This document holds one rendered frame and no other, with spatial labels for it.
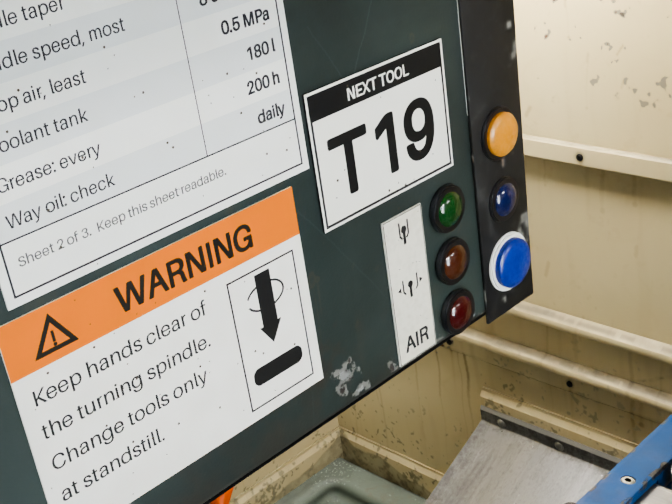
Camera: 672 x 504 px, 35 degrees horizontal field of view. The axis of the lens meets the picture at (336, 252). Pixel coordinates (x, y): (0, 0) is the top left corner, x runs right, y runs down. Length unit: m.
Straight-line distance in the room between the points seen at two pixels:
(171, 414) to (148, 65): 0.15
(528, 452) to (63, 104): 1.44
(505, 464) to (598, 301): 0.35
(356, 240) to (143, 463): 0.15
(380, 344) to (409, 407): 1.42
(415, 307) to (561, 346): 1.09
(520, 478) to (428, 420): 0.27
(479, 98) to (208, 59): 0.19
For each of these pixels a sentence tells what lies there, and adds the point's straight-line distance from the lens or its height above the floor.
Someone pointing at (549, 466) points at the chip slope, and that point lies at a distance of 1.77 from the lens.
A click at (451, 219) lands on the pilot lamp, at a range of 0.58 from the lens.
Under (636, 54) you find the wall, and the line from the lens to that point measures 1.40.
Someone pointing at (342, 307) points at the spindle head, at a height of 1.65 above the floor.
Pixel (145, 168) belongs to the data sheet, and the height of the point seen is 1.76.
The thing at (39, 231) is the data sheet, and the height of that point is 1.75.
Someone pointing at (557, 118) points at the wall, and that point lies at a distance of 1.50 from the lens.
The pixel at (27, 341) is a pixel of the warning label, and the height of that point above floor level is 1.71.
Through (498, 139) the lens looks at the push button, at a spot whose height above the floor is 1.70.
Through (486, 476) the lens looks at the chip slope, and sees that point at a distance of 1.79.
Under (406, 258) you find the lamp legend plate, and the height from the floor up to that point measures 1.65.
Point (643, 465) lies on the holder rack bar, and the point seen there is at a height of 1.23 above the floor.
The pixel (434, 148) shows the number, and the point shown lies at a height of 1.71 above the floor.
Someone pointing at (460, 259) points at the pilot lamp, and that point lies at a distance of 0.60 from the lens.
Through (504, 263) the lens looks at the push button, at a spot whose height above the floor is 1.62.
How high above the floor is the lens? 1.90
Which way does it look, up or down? 25 degrees down
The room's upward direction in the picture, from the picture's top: 9 degrees counter-clockwise
